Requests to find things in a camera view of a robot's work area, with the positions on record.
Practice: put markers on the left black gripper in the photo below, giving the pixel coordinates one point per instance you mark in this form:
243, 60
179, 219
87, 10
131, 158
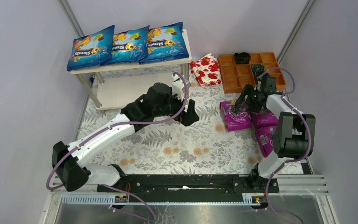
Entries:
182, 109

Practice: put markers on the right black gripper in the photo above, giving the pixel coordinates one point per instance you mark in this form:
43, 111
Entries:
250, 98

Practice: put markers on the purple grape candy bag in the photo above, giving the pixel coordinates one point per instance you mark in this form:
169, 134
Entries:
235, 117
265, 137
264, 119

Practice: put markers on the blue Slendy candy bag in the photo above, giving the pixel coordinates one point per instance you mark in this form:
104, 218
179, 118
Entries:
91, 50
129, 46

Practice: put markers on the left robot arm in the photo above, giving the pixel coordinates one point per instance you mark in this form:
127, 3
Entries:
71, 162

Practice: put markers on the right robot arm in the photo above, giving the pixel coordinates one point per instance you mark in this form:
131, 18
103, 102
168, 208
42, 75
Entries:
294, 133

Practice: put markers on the blue candy bag on shelf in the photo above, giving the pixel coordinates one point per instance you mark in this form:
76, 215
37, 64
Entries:
165, 43

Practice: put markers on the white two-tier shelf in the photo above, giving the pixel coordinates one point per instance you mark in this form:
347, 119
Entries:
113, 93

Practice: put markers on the wooden compartment tray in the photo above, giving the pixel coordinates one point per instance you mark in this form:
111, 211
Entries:
236, 76

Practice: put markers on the dark green coiled item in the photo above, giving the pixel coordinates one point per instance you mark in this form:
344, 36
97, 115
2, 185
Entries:
258, 68

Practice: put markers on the black coiled item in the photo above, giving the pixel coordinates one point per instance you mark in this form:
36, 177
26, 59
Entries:
242, 58

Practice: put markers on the floral table mat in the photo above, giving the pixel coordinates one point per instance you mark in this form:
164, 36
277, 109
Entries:
205, 147

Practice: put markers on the red floral white pouch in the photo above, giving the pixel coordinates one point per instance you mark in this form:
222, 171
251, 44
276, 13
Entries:
206, 70

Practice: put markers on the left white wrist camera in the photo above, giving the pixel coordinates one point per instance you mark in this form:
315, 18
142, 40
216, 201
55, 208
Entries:
178, 87

